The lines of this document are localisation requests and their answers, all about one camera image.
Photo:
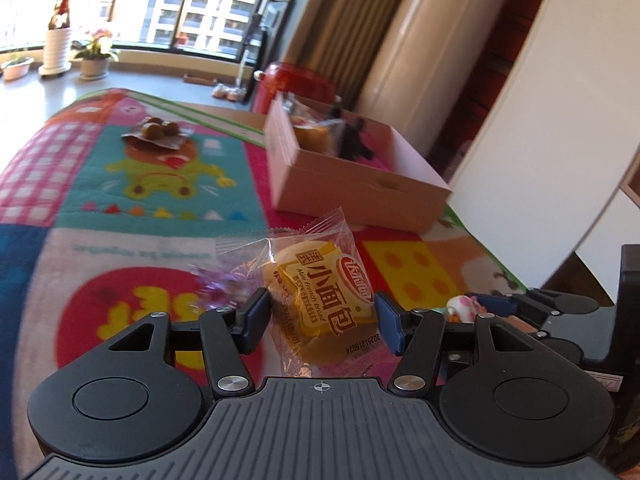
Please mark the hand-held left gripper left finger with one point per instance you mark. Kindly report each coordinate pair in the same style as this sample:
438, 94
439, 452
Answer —
257, 317

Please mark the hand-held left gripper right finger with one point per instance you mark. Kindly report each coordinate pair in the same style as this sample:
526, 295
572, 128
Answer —
390, 322

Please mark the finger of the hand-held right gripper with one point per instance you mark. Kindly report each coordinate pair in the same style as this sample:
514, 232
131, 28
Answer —
495, 305

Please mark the white pink spotted toy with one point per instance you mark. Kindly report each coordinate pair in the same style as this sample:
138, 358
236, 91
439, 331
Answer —
460, 306

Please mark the bread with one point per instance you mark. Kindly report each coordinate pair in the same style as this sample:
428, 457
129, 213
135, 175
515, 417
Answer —
320, 290
312, 137

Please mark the pale pink cardboard box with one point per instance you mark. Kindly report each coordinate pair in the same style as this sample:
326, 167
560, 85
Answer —
350, 200

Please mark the dark plush toy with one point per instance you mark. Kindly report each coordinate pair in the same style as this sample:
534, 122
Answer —
352, 135

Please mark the purple crinkled wrapper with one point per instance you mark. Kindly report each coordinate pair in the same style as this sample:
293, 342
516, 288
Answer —
217, 285

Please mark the white door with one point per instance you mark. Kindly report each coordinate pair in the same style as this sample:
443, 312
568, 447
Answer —
565, 135

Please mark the colourful printed play mat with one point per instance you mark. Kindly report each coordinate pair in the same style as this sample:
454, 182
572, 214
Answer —
100, 185

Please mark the brown snacks in clear packet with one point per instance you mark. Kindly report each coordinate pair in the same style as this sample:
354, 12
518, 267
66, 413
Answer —
157, 129

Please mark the white slipper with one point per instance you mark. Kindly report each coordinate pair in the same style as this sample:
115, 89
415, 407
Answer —
236, 94
220, 91

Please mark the red round container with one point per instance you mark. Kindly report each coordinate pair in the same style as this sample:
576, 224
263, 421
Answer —
290, 80

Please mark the white stick vacuum cleaner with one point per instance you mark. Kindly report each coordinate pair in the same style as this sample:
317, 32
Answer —
242, 70

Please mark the white standing air conditioner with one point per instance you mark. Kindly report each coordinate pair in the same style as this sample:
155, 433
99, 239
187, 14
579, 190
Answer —
425, 60

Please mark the small flowering potted plant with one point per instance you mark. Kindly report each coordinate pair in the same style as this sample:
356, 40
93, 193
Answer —
95, 67

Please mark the beige striped curtain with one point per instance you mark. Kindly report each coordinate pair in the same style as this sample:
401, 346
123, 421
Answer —
340, 25

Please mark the black framed window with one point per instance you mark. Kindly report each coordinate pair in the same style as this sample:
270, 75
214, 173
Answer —
175, 5

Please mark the tall potted palm white pot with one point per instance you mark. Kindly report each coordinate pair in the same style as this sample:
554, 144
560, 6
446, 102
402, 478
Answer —
55, 50

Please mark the white rectangular planter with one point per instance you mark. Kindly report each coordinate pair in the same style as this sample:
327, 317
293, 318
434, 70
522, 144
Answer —
15, 70

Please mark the brown wooden door frame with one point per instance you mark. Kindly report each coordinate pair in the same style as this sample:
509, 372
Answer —
495, 70

